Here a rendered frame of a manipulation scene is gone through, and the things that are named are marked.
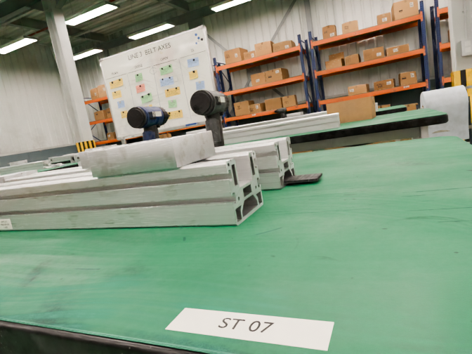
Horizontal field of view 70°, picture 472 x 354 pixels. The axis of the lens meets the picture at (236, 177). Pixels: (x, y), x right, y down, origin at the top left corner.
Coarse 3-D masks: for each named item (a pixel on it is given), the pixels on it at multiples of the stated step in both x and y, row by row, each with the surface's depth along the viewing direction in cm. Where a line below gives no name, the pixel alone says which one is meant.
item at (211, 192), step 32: (224, 160) 44; (0, 192) 63; (32, 192) 59; (64, 192) 58; (96, 192) 53; (128, 192) 50; (160, 192) 47; (192, 192) 45; (224, 192) 43; (256, 192) 50; (0, 224) 66; (32, 224) 61; (64, 224) 58; (96, 224) 54; (128, 224) 51; (160, 224) 49; (192, 224) 46; (224, 224) 44
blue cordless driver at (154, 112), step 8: (128, 112) 91; (136, 112) 90; (144, 112) 90; (152, 112) 93; (160, 112) 97; (128, 120) 91; (136, 120) 90; (144, 120) 90; (152, 120) 93; (160, 120) 98; (136, 128) 91; (144, 128) 94; (152, 128) 95; (144, 136) 94; (152, 136) 95
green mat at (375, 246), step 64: (320, 192) 53; (384, 192) 47; (448, 192) 42; (0, 256) 48; (64, 256) 43; (128, 256) 39; (192, 256) 35; (256, 256) 33; (320, 256) 30; (384, 256) 28; (448, 256) 26; (64, 320) 27; (128, 320) 25; (320, 320) 21; (384, 320) 20; (448, 320) 19
